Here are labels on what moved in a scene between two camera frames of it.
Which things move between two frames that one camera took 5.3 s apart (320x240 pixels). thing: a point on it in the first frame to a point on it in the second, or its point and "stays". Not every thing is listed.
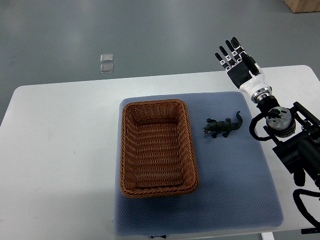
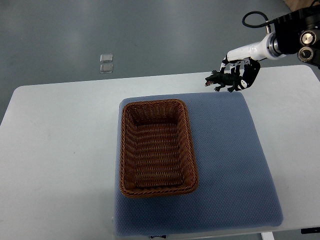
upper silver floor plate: x=106 y=58 stays
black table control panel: x=311 y=230 stays
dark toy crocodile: x=223 y=127 to x=231 y=80
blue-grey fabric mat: x=236 y=188 stays
